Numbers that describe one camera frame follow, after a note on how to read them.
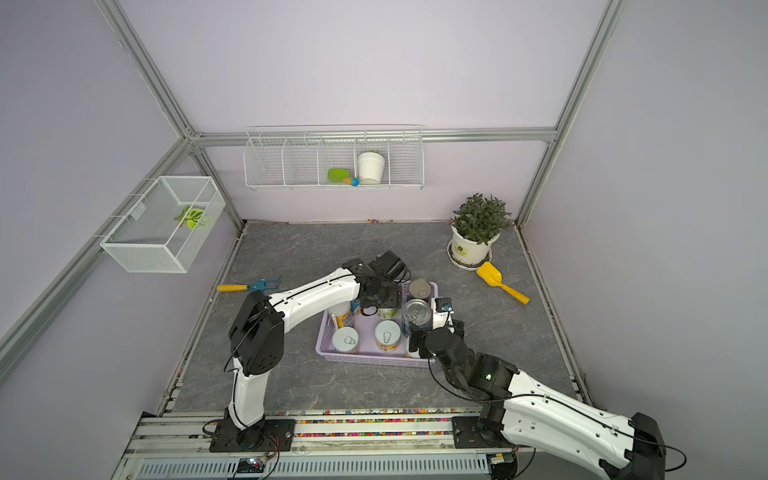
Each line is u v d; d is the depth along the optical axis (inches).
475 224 37.3
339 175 38.8
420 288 34.9
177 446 29.0
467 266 41.5
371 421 30.4
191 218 31.8
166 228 32.5
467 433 29.1
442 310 25.2
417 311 33.3
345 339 32.9
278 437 28.6
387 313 34.2
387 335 33.3
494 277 40.6
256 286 40.2
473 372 21.8
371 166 36.6
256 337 19.5
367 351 34.3
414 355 32.3
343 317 32.4
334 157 39.8
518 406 19.4
